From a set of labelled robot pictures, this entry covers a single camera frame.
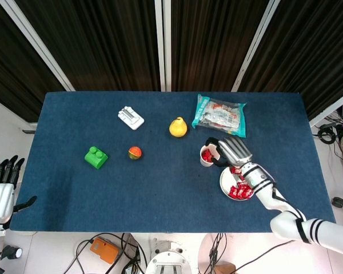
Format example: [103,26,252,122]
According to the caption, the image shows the blue table cloth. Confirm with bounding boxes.
[10,91,337,233]

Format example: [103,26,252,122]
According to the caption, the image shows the grey wall bracket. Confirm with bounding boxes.
[22,122,38,134]

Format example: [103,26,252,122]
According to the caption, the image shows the black coiled cable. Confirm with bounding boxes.
[317,122,337,145]

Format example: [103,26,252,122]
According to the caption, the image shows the black knob white cap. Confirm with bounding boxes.
[1,244,23,260]

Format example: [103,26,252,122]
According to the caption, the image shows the white frame post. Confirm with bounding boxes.
[230,0,276,92]
[0,0,76,92]
[162,0,173,92]
[154,0,166,92]
[308,87,343,128]

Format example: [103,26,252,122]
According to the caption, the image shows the white folding stand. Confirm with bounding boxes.
[117,106,145,131]

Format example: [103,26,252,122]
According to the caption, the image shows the yellow pear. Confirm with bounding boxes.
[169,116,189,138]

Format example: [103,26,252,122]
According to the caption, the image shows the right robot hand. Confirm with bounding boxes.
[204,136,254,168]

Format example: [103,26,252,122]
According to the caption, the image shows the white paper cup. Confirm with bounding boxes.
[200,144,222,168]

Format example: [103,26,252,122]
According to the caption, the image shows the dark brown curtain panel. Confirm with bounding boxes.
[170,0,268,92]
[15,0,161,92]
[240,0,343,120]
[0,0,71,123]

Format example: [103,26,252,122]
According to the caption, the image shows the green building block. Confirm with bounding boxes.
[83,146,109,170]

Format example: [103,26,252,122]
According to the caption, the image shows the brown wooden item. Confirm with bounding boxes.
[215,262,237,274]

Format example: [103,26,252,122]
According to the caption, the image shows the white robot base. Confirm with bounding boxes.
[145,239,194,274]

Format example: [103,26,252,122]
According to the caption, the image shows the orange box device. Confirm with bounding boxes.
[90,236,120,265]

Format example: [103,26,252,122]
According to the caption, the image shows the silver metal plate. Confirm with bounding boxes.
[219,165,258,202]

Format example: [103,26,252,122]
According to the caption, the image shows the teal snack bag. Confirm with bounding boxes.
[191,93,248,139]

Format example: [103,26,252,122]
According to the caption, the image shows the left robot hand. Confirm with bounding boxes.
[0,155,38,225]

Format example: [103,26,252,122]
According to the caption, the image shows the red green ball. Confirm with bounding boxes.
[127,146,143,161]

